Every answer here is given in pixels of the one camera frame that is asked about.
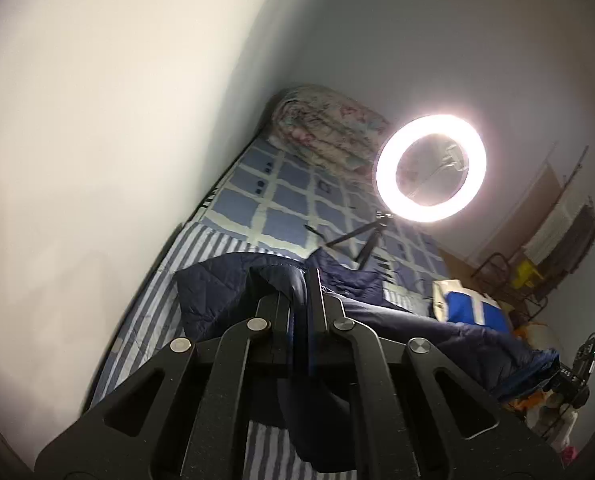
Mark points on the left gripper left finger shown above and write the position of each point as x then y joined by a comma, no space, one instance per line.
187,413

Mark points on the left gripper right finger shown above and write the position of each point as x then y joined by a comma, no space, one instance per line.
469,421

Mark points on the navy quilted puffer jacket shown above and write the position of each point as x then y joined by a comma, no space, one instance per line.
502,365

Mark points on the black metal clothes rack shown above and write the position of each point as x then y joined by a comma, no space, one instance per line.
494,273

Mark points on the yellow box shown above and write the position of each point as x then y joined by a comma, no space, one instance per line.
526,275

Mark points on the dark hanging garment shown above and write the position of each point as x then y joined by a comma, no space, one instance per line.
573,247

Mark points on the striped blue white sheet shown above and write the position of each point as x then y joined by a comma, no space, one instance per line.
199,281

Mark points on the folded blue white jacket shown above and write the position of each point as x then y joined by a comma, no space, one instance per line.
453,303

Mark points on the white striped hanging towel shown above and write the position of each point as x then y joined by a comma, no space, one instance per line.
552,230

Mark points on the black light tripod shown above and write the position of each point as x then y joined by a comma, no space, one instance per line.
374,229

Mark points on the phone holder clip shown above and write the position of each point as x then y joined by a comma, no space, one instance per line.
454,158

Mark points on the blue checkered bed sheet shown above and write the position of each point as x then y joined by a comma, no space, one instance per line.
273,200

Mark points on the rolled floral quilt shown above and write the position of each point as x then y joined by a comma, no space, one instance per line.
328,129

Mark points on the white ring light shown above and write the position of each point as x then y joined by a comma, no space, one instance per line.
409,176

